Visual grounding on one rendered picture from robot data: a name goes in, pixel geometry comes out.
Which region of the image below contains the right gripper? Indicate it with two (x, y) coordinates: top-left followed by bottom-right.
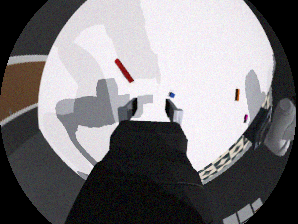
(291, 96), (297, 105)

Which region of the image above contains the red rod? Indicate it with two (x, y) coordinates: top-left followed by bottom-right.
(114, 59), (134, 83)

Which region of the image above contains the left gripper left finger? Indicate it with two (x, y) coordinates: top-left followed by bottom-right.
(117, 97), (137, 124)

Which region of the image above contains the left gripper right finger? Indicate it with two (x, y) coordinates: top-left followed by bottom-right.
(165, 99), (184, 125)

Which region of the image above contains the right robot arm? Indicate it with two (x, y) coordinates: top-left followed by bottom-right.
(258, 99), (297, 156)

